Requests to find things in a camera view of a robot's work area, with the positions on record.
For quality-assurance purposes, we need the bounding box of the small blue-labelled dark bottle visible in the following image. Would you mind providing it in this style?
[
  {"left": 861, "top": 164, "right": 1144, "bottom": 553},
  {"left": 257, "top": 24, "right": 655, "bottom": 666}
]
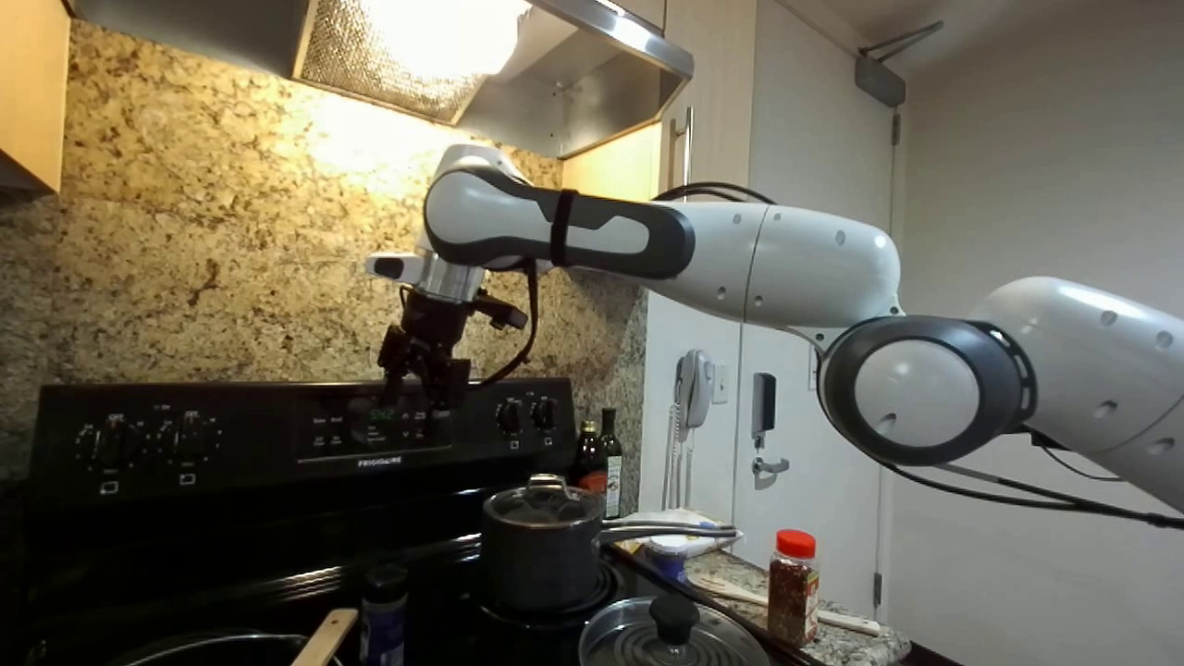
[{"left": 360, "top": 564, "right": 405, "bottom": 666}]

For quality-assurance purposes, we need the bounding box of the dark glass bottle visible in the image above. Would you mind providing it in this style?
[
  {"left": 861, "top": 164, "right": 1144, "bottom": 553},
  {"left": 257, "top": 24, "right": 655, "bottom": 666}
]
[{"left": 598, "top": 407, "right": 625, "bottom": 520}]

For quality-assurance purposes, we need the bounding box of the glass pot lid black knob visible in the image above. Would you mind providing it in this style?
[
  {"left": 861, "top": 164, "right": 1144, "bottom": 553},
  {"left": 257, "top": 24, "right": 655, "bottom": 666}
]
[{"left": 576, "top": 591, "right": 768, "bottom": 666}]

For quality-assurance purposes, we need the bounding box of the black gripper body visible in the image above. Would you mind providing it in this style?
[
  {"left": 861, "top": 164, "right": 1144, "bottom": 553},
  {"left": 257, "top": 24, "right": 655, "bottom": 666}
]
[{"left": 376, "top": 288, "right": 468, "bottom": 407}]

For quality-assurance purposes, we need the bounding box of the white door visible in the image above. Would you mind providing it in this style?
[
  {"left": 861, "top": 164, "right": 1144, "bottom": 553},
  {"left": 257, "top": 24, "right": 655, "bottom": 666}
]
[{"left": 735, "top": 0, "right": 890, "bottom": 615}]

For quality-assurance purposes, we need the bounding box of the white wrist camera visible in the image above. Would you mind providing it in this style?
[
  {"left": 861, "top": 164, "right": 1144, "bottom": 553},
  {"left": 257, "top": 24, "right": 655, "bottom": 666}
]
[{"left": 366, "top": 252, "right": 426, "bottom": 287}]

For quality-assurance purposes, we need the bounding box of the spice bottle with orange lid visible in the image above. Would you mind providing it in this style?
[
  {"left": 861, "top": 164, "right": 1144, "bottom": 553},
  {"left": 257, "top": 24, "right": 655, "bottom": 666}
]
[{"left": 767, "top": 528, "right": 819, "bottom": 649}]

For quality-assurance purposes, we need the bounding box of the black electric stove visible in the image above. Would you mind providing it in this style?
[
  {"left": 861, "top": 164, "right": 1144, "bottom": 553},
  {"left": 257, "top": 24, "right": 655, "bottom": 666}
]
[{"left": 2, "top": 378, "right": 629, "bottom": 666}]

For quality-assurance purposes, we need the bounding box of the steel range hood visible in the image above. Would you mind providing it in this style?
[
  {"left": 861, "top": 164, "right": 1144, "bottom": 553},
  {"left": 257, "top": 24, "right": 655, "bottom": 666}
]
[{"left": 63, "top": 0, "right": 696, "bottom": 161}]

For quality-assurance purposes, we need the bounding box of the wooden spoon handle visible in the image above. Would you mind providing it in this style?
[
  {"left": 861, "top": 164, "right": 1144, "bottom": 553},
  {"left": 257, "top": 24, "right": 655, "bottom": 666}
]
[{"left": 292, "top": 608, "right": 360, "bottom": 666}]

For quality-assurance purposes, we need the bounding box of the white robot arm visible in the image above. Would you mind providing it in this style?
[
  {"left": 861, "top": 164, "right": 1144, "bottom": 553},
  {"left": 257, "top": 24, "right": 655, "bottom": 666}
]
[{"left": 370, "top": 144, "right": 1184, "bottom": 512}]

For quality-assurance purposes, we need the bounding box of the tall black pot rear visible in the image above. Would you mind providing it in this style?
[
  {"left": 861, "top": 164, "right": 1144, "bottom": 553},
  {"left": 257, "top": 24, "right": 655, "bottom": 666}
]
[{"left": 479, "top": 473, "right": 606, "bottom": 615}]

